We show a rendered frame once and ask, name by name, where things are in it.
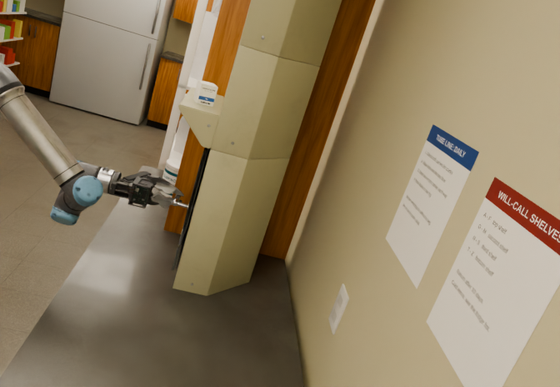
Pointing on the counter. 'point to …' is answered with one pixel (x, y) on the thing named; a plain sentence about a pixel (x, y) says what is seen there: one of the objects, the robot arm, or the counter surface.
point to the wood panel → (296, 175)
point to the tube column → (294, 11)
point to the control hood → (202, 117)
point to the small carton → (205, 92)
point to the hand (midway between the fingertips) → (178, 196)
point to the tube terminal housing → (244, 170)
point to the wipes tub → (171, 173)
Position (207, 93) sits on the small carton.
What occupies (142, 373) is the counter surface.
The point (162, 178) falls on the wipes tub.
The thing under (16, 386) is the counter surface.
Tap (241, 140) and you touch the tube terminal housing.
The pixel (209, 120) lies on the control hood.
